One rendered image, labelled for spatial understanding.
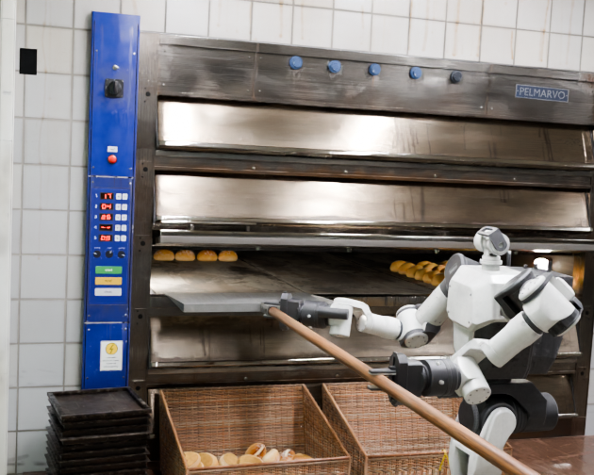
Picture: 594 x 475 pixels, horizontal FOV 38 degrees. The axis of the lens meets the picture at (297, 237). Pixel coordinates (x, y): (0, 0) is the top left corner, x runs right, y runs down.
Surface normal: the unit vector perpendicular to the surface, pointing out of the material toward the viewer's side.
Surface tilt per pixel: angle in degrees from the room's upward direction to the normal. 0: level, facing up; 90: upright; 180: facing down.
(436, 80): 90
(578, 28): 90
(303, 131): 70
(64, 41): 90
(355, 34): 90
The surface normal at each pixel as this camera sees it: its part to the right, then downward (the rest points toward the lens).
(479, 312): -0.56, -0.04
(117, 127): 0.30, 0.11
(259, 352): 0.30, -0.25
